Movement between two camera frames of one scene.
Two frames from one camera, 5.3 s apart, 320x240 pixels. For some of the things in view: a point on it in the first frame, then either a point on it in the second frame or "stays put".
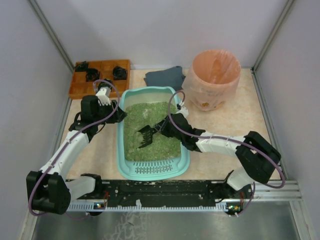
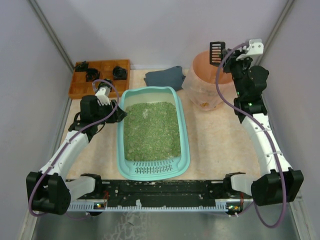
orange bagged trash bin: x=210 y=81 stays put
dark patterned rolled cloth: x=108 y=80 stays put
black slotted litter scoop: x=148 y=132 to x=215 y=52
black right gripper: x=165 y=127 to x=227 y=58
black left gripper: x=116 y=113 stays put
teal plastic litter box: x=162 y=157 stays put
